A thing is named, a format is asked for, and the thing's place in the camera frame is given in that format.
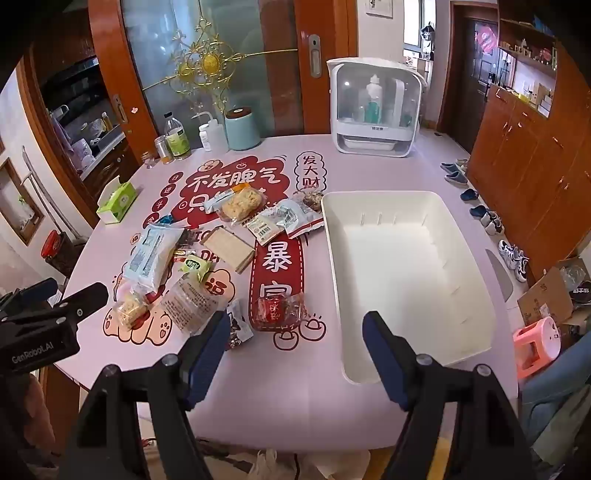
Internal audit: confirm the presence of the cardboard box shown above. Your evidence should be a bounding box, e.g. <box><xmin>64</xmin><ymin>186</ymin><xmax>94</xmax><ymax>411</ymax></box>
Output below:
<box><xmin>517</xmin><ymin>256</ymin><xmax>591</xmax><ymax>342</ymax></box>

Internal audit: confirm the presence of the white countertop storage cabinet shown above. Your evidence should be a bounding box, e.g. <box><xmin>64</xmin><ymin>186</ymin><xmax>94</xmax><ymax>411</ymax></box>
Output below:
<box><xmin>326</xmin><ymin>58</ymin><xmax>428</xmax><ymax>160</ymax></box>

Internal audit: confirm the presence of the white and red snack packet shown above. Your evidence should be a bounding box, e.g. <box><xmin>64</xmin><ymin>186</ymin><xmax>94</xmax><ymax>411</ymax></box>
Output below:
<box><xmin>268</xmin><ymin>198</ymin><xmax>324</xmax><ymax>238</ymax></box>

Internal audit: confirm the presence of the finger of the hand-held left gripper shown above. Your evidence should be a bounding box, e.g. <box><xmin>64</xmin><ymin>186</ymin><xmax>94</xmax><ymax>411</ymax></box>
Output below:
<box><xmin>50</xmin><ymin>282</ymin><xmax>110</xmax><ymax>325</ymax></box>
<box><xmin>15</xmin><ymin>278</ymin><xmax>59</xmax><ymax>306</ymax></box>

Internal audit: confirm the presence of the glass bottle with green label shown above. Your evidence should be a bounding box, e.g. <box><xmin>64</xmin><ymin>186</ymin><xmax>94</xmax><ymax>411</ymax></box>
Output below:
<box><xmin>164</xmin><ymin>112</ymin><xmax>192</xmax><ymax>160</ymax></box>

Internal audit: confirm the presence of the red bucket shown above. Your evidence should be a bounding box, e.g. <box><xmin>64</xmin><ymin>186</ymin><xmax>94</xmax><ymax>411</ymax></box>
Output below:
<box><xmin>41</xmin><ymin>230</ymin><xmax>63</xmax><ymax>259</ymax></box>

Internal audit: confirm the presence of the beige cracker packet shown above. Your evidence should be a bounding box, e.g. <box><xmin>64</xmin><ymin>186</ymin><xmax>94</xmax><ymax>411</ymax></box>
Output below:
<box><xmin>202</xmin><ymin>228</ymin><xmax>256</xmax><ymax>274</ymax></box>

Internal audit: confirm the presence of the green tissue box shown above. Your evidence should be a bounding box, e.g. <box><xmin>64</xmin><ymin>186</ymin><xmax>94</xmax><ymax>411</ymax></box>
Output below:
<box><xmin>96</xmin><ymin>181</ymin><xmax>139</xmax><ymax>224</ymax></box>

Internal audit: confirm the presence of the small green snack packet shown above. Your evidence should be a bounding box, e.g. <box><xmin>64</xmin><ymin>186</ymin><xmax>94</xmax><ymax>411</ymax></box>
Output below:
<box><xmin>182</xmin><ymin>255</ymin><xmax>214</xmax><ymax>283</ymax></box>

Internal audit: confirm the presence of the orange and white snack packet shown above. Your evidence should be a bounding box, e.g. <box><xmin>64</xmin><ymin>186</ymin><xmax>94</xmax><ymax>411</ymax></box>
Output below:
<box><xmin>203</xmin><ymin>184</ymin><xmax>252</xmax><ymax>214</ymax></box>

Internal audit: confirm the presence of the white squeeze bottle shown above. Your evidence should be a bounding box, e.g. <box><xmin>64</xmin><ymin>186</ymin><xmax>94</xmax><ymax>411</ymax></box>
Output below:
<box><xmin>191</xmin><ymin>111</ymin><xmax>218</xmax><ymax>152</ymax></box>

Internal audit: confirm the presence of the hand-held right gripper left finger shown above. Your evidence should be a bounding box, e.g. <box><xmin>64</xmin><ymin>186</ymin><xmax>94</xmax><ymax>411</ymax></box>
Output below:
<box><xmin>65</xmin><ymin>310</ymin><xmax>232</xmax><ymax>480</ymax></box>

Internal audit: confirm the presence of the pink plastic stool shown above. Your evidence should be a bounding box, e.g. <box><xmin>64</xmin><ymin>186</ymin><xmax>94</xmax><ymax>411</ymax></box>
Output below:
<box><xmin>512</xmin><ymin>316</ymin><xmax>561</xmax><ymax>380</ymax></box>

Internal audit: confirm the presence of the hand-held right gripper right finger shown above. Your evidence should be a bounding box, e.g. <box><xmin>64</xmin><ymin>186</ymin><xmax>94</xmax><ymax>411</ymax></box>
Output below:
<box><xmin>361</xmin><ymin>310</ymin><xmax>532</xmax><ymax>480</ymax></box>

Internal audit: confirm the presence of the person's left forearm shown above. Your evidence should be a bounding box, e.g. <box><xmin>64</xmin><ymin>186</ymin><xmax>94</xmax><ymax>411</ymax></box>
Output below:
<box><xmin>0</xmin><ymin>369</ymin><xmax>61</xmax><ymax>480</ymax></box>

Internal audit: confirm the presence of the small green label packet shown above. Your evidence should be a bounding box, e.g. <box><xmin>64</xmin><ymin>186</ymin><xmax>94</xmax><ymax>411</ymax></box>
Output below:
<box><xmin>245</xmin><ymin>217</ymin><xmax>282</xmax><ymax>245</ymax></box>

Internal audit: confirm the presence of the wooden wall cabinet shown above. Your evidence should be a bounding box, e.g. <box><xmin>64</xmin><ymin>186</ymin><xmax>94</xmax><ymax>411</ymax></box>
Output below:
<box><xmin>468</xmin><ymin>0</ymin><xmax>591</xmax><ymax>287</ymax></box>

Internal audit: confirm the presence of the white plastic bin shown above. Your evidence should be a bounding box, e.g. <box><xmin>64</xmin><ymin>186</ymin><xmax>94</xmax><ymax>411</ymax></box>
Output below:
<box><xmin>321</xmin><ymin>191</ymin><xmax>498</xmax><ymax>385</ymax></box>

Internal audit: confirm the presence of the large blue white packet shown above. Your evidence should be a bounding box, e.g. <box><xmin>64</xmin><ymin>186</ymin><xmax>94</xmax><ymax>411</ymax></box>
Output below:
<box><xmin>122</xmin><ymin>224</ymin><xmax>185</xmax><ymax>294</ymax></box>

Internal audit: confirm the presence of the dark entrance door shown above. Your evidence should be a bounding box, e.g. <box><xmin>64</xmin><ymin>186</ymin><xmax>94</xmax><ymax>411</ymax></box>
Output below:
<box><xmin>450</xmin><ymin>4</ymin><xmax>499</xmax><ymax>153</ymax></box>

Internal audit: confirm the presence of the small noodle snack packet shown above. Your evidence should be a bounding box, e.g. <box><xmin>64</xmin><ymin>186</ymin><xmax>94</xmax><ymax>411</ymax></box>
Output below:
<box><xmin>111</xmin><ymin>288</ymin><xmax>153</xmax><ymax>330</ymax></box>

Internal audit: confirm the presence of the clear printed snack packet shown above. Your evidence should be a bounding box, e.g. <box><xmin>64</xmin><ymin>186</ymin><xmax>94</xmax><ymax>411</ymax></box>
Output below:
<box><xmin>159</xmin><ymin>277</ymin><xmax>232</xmax><ymax>335</ymax></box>

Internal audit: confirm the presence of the white plastic bag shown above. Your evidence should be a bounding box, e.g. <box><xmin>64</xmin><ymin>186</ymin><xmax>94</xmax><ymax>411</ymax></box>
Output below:
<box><xmin>222</xmin><ymin>450</ymin><xmax>370</xmax><ymax>480</ymax></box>

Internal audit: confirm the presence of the wooden frosted glass door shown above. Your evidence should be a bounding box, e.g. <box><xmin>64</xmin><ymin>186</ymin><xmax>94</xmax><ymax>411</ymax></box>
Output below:
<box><xmin>88</xmin><ymin>0</ymin><xmax>358</xmax><ymax>139</ymax></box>

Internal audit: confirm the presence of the small dark snack packet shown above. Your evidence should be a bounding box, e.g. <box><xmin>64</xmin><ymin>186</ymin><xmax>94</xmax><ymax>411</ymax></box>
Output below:
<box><xmin>226</xmin><ymin>299</ymin><xmax>254</xmax><ymax>352</ymax></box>

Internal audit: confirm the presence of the grey door handle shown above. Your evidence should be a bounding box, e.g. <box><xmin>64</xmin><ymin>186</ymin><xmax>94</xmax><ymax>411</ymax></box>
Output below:
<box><xmin>308</xmin><ymin>34</ymin><xmax>322</xmax><ymax>77</ymax></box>

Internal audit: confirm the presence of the large noodle snack packet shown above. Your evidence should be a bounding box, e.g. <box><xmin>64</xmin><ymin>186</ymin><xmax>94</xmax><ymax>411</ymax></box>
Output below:
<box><xmin>217</xmin><ymin>185</ymin><xmax>269</xmax><ymax>225</ymax></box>

